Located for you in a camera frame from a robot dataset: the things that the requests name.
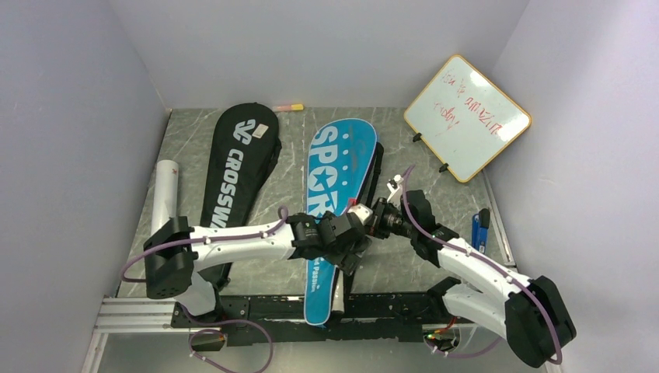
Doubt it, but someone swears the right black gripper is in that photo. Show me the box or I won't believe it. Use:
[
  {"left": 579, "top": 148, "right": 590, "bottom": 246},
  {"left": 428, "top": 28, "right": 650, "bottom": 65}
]
[{"left": 364, "top": 197, "right": 417, "bottom": 239}]

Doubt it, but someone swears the blue racket cover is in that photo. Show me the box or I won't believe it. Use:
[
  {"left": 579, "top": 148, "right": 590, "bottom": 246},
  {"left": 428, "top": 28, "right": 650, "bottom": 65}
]
[{"left": 303, "top": 118, "right": 378, "bottom": 328}]

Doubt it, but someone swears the black racket cover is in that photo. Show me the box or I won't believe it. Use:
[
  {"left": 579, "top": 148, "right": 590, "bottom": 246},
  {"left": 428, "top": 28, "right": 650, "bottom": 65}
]
[{"left": 199, "top": 103, "right": 283, "bottom": 289}]

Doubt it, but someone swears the white shuttlecock tube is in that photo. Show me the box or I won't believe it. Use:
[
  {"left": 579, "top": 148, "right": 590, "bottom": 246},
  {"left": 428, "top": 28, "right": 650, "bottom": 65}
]
[{"left": 150, "top": 160, "right": 179, "bottom": 235}]

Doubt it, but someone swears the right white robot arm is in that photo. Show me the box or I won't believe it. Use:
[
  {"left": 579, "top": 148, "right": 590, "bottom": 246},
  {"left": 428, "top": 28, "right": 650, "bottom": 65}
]
[{"left": 367, "top": 190, "right": 577, "bottom": 368}]

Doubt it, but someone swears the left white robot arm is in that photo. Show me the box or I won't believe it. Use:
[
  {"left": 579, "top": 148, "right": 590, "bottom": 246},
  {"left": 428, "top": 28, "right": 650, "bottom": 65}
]
[{"left": 144, "top": 204, "right": 372, "bottom": 326}]

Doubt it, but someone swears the blue marker pen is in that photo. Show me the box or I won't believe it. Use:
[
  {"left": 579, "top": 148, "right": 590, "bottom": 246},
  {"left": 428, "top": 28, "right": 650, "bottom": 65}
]
[{"left": 471, "top": 208, "right": 490, "bottom": 254}]

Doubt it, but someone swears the orange yellow marker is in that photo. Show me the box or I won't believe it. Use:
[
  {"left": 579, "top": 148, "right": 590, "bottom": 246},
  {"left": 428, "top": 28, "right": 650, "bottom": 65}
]
[{"left": 271, "top": 103, "right": 305, "bottom": 113}]

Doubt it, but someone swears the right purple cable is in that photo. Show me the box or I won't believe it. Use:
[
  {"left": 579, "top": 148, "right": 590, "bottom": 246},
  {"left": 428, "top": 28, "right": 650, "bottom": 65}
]
[{"left": 400, "top": 164, "right": 563, "bottom": 367}]

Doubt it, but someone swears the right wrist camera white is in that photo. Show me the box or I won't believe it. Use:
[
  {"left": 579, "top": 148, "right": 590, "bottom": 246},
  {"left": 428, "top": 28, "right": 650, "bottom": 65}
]
[{"left": 386, "top": 174, "right": 404, "bottom": 201}]

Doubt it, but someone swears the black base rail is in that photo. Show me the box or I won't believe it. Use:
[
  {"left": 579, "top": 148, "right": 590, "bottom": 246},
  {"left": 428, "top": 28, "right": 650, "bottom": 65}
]
[{"left": 170, "top": 292, "right": 452, "bottom": 343}]

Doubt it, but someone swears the whiteboard with orange frame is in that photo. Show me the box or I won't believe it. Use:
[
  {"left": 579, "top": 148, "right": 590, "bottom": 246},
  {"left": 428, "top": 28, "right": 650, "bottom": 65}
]
[{"left": 403, "top": 54, "right": 532, "bottom": 183}]

